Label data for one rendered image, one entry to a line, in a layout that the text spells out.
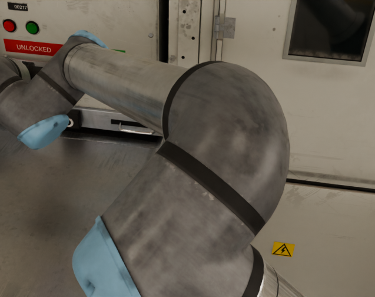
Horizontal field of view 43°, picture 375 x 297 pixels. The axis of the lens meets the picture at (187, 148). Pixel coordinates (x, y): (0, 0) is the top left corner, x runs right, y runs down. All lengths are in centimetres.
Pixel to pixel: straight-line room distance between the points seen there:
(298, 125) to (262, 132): 79
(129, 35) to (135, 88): 63
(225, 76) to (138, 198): 14
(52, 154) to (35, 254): 34
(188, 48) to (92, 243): 79
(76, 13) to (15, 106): 39
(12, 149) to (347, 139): 86
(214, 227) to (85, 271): 11
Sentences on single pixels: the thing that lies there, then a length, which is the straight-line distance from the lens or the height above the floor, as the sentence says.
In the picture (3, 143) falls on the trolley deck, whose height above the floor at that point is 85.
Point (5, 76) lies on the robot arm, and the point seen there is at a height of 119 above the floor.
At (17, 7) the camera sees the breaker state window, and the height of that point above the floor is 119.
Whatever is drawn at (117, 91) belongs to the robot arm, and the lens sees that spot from 64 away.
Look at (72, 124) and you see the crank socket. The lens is 134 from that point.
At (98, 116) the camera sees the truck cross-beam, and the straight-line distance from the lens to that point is 133.
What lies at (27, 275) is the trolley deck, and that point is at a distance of 103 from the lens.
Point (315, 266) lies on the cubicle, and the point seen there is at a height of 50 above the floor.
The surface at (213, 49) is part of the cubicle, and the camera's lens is 113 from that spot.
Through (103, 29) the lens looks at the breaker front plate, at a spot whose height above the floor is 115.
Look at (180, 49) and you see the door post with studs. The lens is 114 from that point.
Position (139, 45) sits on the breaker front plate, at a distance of 121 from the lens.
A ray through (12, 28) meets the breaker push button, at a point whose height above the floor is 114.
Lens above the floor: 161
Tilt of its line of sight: 36 degrees down
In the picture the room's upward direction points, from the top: 2 degrees clockwise
